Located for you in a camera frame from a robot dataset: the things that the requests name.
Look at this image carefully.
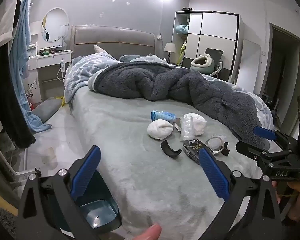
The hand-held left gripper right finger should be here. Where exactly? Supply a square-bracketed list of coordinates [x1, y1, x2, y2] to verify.
[199, 148, 284, 240]

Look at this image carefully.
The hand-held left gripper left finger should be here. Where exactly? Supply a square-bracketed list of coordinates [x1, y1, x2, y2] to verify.
[16, 145, 102, 240]

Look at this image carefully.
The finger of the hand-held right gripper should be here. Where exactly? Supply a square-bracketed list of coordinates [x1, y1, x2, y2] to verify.
[253, 126, 299, 151]
[236, 141, 288, 165]

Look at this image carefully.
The clear tape roll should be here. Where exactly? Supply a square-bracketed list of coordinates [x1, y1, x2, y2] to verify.
[205, 135, 227, 155]

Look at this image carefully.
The black printed packet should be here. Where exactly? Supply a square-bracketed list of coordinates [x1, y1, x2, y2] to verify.
[182, 139, 212, 165]

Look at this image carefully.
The teal plastic bin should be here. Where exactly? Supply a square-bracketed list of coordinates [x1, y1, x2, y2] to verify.
[41, 170, 122, 236]

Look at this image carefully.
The clear bubble wrap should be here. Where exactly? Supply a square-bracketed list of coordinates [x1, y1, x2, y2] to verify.
[179, 116, 197, 142]

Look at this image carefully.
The white cloth wad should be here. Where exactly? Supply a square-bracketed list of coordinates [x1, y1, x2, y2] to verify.
[184, 112, 207, 136]
[147, 119, 174, 140]

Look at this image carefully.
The blue wet wipe packet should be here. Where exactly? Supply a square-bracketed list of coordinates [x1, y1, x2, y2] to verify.
[151, 110, 177, 123]

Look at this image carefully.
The person's left hand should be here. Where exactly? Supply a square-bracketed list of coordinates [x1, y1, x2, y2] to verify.
[132, 224, 163, 240]

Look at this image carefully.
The black curved plastic piece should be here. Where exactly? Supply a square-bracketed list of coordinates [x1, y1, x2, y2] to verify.
[161, 140, 182, 159]

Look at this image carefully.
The bed with grey sheet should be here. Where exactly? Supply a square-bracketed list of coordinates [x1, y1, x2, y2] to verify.
[64, 25, 275, 235]

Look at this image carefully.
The white clothes rack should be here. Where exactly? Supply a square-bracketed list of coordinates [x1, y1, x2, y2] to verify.
[0, 130, 42, 180]

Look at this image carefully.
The grey floor cushion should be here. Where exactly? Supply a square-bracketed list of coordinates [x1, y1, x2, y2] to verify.
[31, 97, 61, 124]

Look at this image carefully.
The yellow foam block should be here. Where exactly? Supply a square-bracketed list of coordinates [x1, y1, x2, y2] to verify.
[0, 187, 18, 216]

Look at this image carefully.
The black chair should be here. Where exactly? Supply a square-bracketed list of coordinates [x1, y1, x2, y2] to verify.
[202, 48, 225, 78]

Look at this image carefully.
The green plush pet bed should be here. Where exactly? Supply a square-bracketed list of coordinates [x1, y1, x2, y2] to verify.
[191, 54, 217, 75]

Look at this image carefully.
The dark grey fleece blanket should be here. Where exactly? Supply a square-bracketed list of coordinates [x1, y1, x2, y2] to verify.
[89, 61, 270, 150]

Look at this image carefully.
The blue patterned duvet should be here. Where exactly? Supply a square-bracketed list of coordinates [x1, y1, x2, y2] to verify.
[64, 54, 274, 128]

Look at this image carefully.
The black hanging garment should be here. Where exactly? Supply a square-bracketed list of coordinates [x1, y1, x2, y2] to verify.
[0, 42, 37, 149]

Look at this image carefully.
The white wardrobe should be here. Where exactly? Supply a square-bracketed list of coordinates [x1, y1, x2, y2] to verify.
[171, 10, 244, 83]

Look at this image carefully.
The yellow-green garment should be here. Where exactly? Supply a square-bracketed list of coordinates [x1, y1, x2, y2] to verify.
[179, 41, 188, 65]

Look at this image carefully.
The white dressing table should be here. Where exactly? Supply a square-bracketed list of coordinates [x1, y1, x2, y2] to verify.
[27, 21, 73, 105]

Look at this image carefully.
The dark blue pillow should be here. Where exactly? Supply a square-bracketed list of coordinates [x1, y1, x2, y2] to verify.
[119, 54, 153, 63]

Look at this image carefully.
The light blue robe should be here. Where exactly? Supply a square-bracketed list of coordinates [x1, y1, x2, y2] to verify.
[9, 0, 52, 133]

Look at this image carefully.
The white plush cushion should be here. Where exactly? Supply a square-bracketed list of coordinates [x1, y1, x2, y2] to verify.
[94, 44, 108, 55]

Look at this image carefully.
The bedside table lamp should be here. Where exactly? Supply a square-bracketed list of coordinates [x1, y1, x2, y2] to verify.
[164, 42, 176, 63]

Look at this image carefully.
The yellow cord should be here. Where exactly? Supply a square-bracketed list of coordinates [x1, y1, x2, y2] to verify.
[54, 95, 67, 107]

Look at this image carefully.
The round wall mirror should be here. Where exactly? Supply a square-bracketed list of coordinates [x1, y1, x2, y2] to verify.
[41, 8, 69, 43]

